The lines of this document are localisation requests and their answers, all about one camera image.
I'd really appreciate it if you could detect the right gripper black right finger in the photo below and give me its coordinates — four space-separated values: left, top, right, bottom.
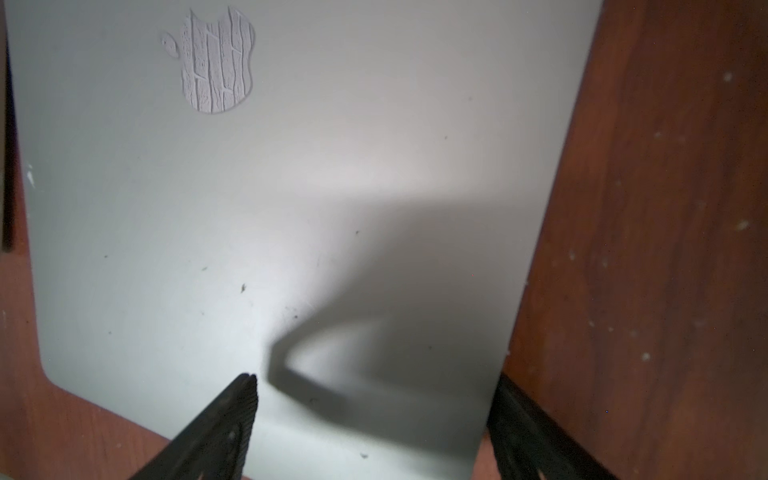
486 374 615 480

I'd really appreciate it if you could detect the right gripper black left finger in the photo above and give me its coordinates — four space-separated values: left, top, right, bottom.
131 373 258 480

